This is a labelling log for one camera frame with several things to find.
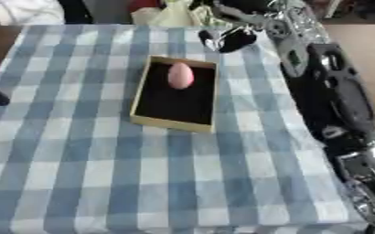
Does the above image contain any tan cardboard box black inside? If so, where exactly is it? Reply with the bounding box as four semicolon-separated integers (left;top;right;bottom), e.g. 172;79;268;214
128;55;221;134

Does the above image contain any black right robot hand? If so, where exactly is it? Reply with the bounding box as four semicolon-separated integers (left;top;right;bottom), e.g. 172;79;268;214
197;25;260;55

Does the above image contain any person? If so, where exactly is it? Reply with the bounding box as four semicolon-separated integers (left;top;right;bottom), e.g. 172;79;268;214
0;0;68;30

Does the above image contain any pale plastic bag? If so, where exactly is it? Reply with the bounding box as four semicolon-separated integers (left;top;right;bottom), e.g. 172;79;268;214
130;0;220;27

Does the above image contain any pink toy egg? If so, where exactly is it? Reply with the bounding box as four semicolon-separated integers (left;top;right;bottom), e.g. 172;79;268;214
166;61;198;90

